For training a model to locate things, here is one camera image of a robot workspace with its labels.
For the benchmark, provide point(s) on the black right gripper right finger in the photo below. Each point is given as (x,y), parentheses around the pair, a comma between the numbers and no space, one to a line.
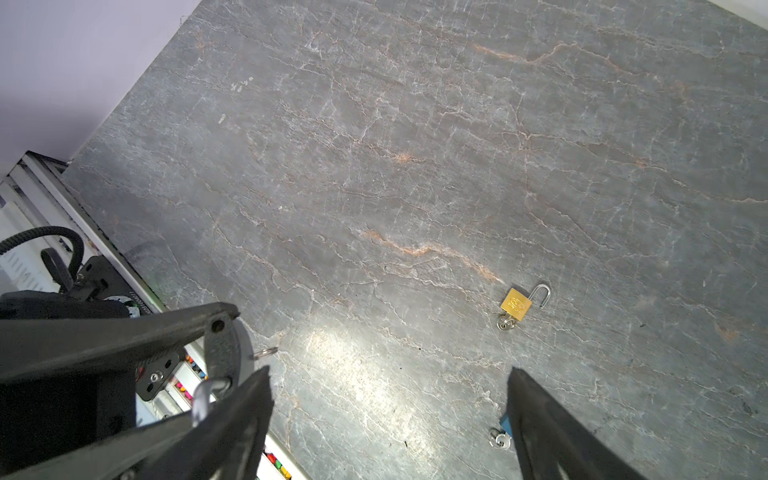
(550,442)

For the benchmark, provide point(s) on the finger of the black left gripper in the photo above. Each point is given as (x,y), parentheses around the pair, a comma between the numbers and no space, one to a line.
(40,346)
(126,453)

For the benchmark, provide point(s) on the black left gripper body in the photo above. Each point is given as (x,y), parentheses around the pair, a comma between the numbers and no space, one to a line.
(48,415)

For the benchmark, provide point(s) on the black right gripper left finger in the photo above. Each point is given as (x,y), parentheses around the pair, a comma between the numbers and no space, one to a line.
(227,438)

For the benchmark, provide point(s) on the small silver key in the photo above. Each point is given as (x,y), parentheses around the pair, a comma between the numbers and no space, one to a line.
(506,322)

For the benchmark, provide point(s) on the brass padlock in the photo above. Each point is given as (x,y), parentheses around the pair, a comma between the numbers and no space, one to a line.
(516,304)

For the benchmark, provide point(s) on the blue padlock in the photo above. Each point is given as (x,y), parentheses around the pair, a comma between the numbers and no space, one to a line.
(505,424)

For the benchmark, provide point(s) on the black padlock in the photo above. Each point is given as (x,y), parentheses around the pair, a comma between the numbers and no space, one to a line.
(228,354)

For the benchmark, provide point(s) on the silver key bunch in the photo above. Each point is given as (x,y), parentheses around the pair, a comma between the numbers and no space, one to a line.
(263,353)

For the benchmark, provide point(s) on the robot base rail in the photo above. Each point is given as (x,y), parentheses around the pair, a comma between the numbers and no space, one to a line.
(66,248)

